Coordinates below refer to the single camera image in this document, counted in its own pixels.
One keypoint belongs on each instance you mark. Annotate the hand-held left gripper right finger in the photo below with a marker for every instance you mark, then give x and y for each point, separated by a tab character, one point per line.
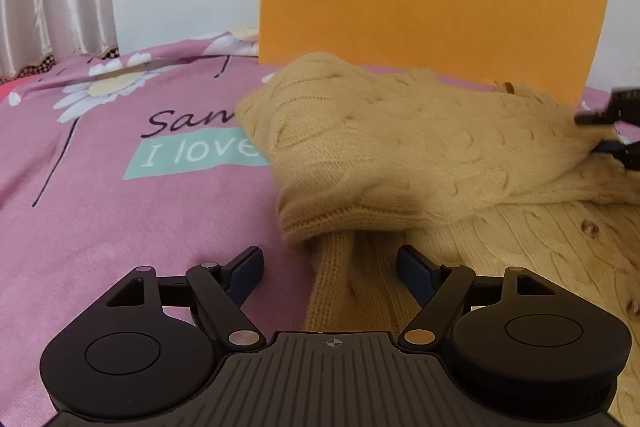
416	274

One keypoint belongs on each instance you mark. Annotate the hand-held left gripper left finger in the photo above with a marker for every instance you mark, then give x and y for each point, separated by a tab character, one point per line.
246	274

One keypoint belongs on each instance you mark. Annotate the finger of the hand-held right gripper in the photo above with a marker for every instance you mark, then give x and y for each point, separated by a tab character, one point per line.
607	114
622	153

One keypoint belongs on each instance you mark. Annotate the pink floral bedsheet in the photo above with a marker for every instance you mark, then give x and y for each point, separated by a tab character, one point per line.
125	207

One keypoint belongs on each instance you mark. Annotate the red cloth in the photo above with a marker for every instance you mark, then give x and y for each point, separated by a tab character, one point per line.
6	89

